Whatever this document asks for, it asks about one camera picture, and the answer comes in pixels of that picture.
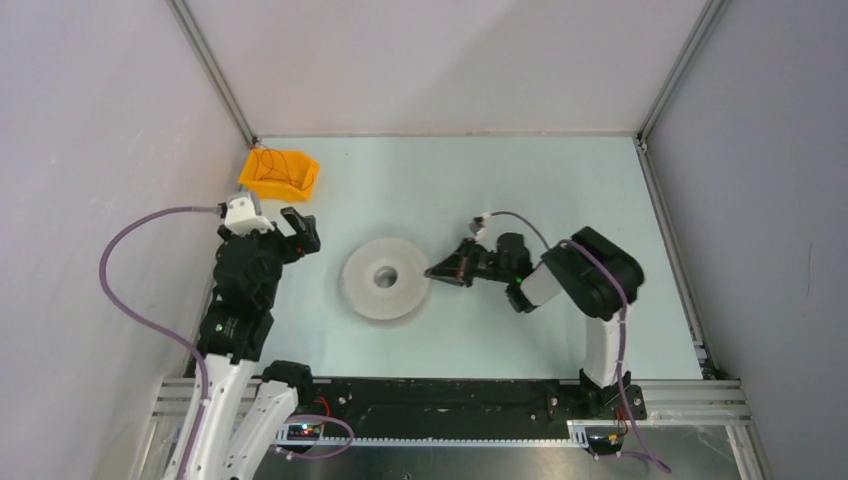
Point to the left controller board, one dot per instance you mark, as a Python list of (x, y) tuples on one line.
[(303, 432)]

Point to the aluminium frame rail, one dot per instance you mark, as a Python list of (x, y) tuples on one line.
[(697, 403)]

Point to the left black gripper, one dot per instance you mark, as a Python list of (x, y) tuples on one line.
[(305, 239)]

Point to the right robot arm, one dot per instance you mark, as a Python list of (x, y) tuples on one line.
[(599, 277)]

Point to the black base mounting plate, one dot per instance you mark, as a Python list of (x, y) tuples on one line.
[(474, 410)]

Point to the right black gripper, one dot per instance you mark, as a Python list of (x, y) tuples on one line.
[(457, 269)]

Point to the controller board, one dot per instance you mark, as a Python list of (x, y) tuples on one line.
[(303, 432), (603, 445)]

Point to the right controller board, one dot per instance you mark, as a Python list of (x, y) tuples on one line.
[(603, 445)]

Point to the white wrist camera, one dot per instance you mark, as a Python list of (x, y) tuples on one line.
[(478, 227), (242, 214)]

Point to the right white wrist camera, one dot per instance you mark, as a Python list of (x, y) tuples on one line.
[(478, 227)]

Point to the orange plastic bin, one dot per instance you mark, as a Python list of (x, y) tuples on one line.
[(285, 175)]

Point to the white perforated cable spool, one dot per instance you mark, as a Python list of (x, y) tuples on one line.
[(384, 280)]

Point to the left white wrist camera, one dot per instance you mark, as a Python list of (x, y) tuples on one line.
[(242, 214)]

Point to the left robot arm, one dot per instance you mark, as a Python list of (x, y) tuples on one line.
[(212, 443)]

